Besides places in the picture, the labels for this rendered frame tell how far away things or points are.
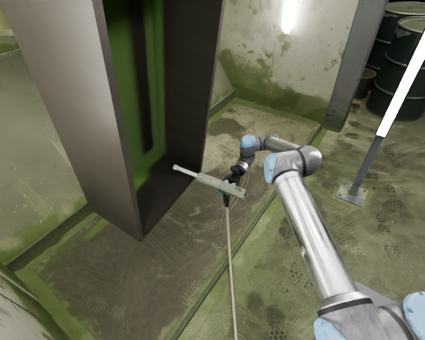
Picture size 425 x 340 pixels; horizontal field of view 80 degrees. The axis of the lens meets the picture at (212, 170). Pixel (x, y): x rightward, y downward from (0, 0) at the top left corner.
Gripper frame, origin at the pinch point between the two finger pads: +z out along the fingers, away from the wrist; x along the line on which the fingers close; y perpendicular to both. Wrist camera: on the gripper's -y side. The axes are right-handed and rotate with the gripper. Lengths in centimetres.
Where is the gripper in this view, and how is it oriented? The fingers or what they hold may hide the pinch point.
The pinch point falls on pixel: (224, 191)
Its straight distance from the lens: 149.6
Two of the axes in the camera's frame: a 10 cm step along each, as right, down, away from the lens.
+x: -8.8, -3.3, 3.4
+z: -4.7, 6.7, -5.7
